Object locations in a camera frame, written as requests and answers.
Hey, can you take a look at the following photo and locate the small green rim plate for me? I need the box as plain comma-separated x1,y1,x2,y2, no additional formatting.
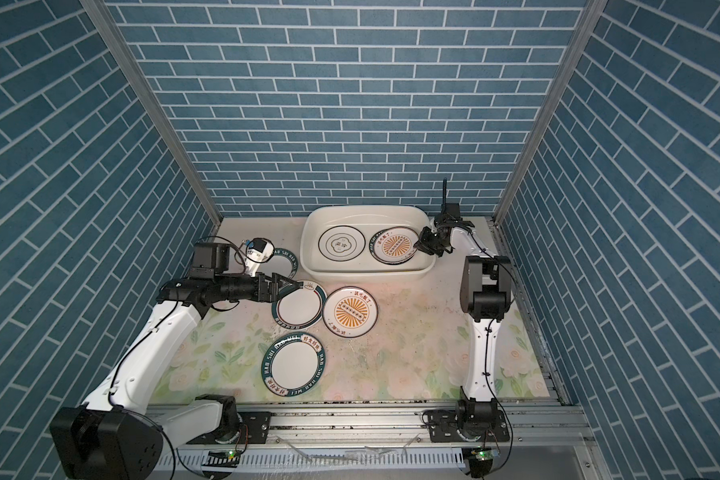
266,248,299,278

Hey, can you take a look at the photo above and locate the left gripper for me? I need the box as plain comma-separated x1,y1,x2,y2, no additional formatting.
214,269,299,304

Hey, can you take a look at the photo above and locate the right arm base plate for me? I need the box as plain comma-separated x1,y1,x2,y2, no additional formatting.
421,409,511,443

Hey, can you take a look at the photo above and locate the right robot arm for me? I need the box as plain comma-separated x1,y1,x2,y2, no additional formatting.
417,214,514,443

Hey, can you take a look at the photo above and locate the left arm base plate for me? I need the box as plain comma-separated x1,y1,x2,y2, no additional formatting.
188,411,272,447

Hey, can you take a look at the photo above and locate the white slotted cable duct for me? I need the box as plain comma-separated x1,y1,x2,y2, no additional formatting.
153,447,466,474

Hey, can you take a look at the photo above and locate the white plastic bin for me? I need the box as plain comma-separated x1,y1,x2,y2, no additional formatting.
299,205,435,283

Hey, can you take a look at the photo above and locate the white plate thin green ring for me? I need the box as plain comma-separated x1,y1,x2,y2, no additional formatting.
317,224,367,263

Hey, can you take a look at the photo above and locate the lower left green plate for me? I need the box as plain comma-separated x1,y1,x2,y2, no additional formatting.
261,333,326,397

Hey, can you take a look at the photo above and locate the aluminium rail frame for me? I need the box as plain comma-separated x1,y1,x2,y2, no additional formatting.
83,400,613,480

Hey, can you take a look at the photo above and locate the orange sunburst plate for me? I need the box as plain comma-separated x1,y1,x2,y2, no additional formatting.
322,286,379,339
369,226,419,265

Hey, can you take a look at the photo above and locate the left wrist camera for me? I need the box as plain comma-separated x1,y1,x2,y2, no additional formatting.
241,237,275,277

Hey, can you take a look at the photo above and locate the green red rim plate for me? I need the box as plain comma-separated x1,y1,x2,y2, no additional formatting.
271,280,327,330

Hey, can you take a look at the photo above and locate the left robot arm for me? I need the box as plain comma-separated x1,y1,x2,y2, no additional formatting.
49,274,302,479

